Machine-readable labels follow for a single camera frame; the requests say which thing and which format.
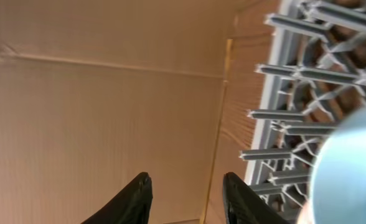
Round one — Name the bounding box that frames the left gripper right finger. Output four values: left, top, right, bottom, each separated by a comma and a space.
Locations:
222, 172, 289, 224

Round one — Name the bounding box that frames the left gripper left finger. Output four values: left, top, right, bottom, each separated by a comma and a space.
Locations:
82, 172, 153, 224

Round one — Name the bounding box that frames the light blue saucer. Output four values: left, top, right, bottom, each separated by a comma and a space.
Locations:
309, 107, 366, 224

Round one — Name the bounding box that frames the pink bowl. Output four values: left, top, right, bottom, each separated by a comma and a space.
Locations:
296, 202, 314, 224

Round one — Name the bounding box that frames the grey plastic dishwasher rack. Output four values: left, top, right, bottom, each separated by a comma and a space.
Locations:
240, 1, 366, 223

